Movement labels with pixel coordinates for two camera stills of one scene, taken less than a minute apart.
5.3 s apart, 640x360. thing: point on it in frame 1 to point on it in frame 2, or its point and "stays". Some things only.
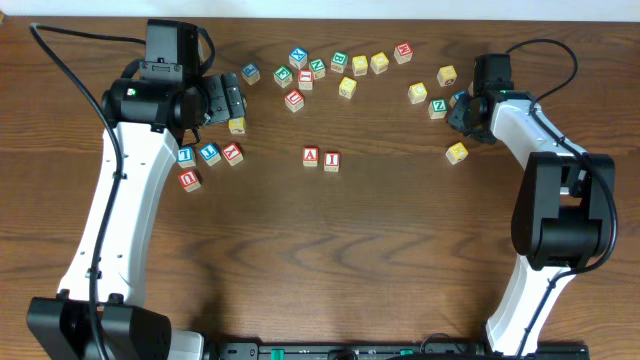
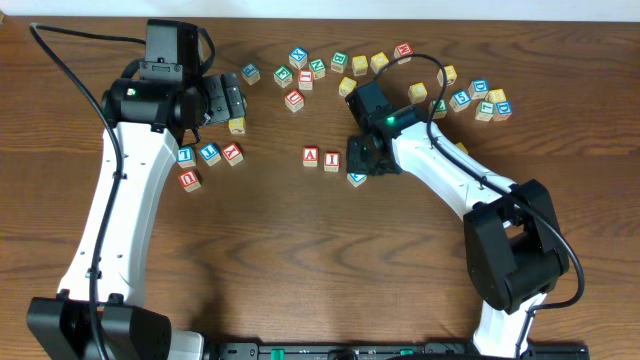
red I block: [332, 161] stays
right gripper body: [460, 114] to [361, 157]
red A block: [310, 156] stays
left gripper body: [225, 100] stays
